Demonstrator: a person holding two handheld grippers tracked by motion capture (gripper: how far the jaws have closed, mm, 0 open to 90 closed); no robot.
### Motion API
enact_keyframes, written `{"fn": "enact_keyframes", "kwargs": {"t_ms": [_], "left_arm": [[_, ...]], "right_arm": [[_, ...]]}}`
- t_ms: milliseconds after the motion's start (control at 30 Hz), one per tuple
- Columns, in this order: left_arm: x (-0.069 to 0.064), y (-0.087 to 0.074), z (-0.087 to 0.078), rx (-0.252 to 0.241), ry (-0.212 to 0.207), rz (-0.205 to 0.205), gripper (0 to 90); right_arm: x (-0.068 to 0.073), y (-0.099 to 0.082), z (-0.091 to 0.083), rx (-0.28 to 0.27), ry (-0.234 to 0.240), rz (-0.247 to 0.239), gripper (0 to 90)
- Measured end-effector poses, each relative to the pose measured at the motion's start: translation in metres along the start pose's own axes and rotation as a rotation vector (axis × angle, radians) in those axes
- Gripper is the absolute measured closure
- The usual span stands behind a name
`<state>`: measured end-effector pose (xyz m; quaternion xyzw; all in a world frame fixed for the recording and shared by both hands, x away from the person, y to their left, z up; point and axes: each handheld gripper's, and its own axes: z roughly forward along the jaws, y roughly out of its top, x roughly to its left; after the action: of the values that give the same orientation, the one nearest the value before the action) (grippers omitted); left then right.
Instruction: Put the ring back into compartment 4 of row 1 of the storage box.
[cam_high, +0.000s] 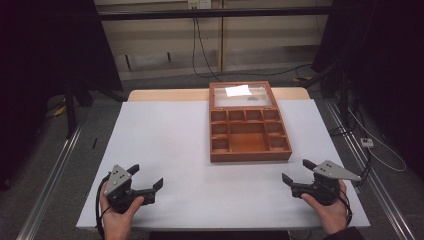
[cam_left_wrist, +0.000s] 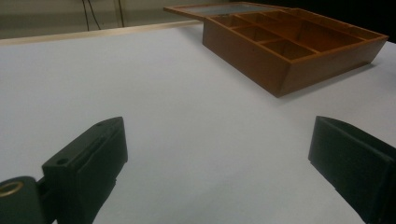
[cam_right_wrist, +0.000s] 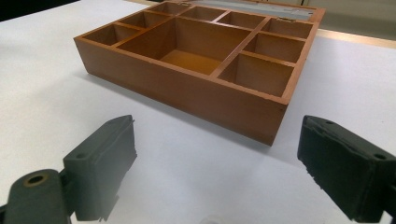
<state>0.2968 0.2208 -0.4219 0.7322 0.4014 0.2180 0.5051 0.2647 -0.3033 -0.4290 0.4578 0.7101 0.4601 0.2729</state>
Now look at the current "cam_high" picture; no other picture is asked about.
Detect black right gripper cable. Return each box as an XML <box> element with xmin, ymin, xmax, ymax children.
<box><xmin>337</xmin><ymin>187</ymin><xmax>354</xmax><ymax>228</ymax></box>

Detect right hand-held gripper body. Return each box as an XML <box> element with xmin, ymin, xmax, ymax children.
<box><xmin>290</xmin><ymin>159</ymin><xmax>363</xmax><ymax>207</ymax></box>

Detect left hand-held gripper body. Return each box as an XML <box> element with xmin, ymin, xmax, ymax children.
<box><xmin>103</xmin><ymin>164</ymin><xmax>157</xmax><ymax>215</ymax></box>

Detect white floor cable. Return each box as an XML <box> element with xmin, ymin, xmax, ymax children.
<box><xmin>347</xmin><ymin>105</ymin><xmax>408</xmax><ymax>173</ymax></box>

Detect person's left hand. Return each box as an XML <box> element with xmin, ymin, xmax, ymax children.
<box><xmin>99</xmin><ymin>181</ymin><xmax>146</xmax><ymax>240</ymax></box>

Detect black curtain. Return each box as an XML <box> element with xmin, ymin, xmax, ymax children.
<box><xmin>0</xmin><ymin>0</ymin><xmax>124</xmax><ymax>191</ymax></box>
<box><xmin>311</xmin><ymin>0</ymin><xmax>424</xmax><ymax>171</ymax></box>

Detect person's right hand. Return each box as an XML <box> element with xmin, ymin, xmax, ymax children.
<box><xmin>299</xmin><ymin>179</ymin><xmax>350</xmax><ymax>236</ymax></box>

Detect white wall socket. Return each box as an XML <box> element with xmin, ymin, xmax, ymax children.
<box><xmin>187</xmin><ymin>0</ymin><xmax>213</xmax><ymax>10</ymax></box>

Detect aluminium floor rail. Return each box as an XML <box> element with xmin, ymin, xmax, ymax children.
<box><xmin>323</xmin><ymin>99</ymin><xmax>418</xmax><ymax>240</ymax></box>
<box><xmin>15</xmin><ymin>119</ymin><xmax>86</xmax><ymax>240</ymax></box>

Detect white table mat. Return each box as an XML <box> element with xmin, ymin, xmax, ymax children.
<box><xmin>75</xmin><ymin>99</ymin><xmax>371</xmax><ymax>231</ymax></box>

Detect black hanging wall cable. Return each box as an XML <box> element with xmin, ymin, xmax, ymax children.
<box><xmin>191</xmin><ymin>16</ymin><xmax>313</xmax><ymax>83</ymax></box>

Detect black horizontal bar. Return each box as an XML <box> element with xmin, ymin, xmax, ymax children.
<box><xmin>97</xmin><ymin>5</ymin><xmax>334</xmax><ymax>22</ymax></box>

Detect black floor cable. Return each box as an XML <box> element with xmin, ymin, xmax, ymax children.
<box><xmin>328</xmin><ymin>124</ymin><xmax>373</xmax><ymax>183</ymax></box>

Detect wooden compartment box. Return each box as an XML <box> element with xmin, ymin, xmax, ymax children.
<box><xmin>208</xmin><ymin>81</ymin><xmax>294</xmax><ymax>164</ymax></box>

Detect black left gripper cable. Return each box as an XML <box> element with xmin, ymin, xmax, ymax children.
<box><xmin>95</xmin><ymin>174</ymin><xmax>113</xmax><ymax>240</ymax></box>

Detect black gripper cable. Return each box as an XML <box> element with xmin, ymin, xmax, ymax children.
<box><xmin>337</xmin><ymin>187</ymin><xmax>354</xmax><ymax>228</ymax></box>
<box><xmin>95</xmin><ymin>174</ymin><xmax>113</xmax><ymax>240</ymax></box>

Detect black metal stand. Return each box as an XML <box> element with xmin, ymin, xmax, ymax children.
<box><xmin>63</xmin><ymin>79</ymin><xmax>129</xmax><ymax>140</ymax></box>

